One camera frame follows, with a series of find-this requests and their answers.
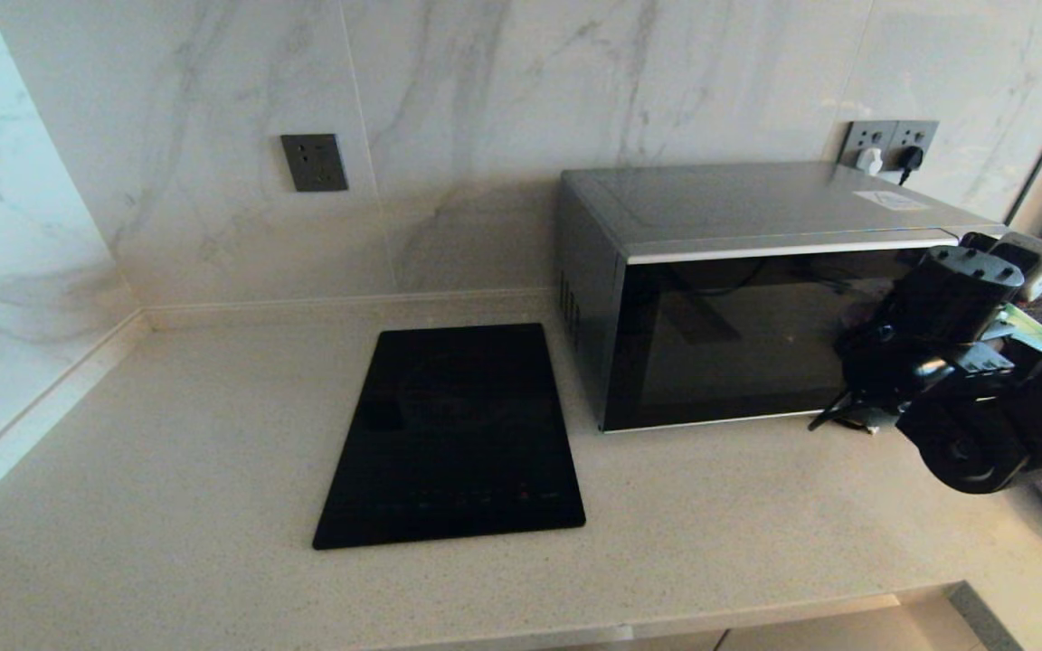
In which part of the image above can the single grey wall socket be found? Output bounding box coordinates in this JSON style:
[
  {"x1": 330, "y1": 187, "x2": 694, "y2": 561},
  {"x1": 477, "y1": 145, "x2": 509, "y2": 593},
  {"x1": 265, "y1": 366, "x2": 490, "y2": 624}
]
[{"x1": 280, "y1": 134, "x2": 349, "y2": 193}]

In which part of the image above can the silver black microwave oven body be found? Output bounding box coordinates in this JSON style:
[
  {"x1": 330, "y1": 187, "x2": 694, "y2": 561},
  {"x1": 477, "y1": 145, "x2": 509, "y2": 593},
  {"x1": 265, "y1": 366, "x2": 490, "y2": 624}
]
[{"x1": 557, "y1": 163, "x2": 1010, "y2": 433}]

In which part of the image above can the grey paired wall socket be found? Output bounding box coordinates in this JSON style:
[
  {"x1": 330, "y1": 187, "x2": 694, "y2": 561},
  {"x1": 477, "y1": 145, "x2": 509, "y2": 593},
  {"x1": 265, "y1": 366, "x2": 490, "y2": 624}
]
[
  {"x1": 842, "y1": 121, "x2": 897, "y2": 173},
  {"x1": 887, "y1": 120, "x2": 939, "y2": 175}
]

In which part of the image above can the green cutting board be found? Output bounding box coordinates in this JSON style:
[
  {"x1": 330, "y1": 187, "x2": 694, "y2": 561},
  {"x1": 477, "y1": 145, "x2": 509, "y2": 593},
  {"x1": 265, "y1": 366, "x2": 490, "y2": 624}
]
[{"x1": 1000, "y1": 303, "x2": 1042, "y2": 359}]

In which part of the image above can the black induction cooktop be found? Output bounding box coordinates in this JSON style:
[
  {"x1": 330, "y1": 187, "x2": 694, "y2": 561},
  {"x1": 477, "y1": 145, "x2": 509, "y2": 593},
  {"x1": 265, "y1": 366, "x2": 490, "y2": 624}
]
[{"x1": 312, "y1": 323, "x2": 587, "y2": 551}]

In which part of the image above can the right wrist camera assembly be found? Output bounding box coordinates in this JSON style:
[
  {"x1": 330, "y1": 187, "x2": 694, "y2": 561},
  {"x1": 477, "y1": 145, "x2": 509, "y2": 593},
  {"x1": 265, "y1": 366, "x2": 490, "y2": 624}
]
[{"x1": 892, "y1": 231, "x2": 1042, "y2": 349}]

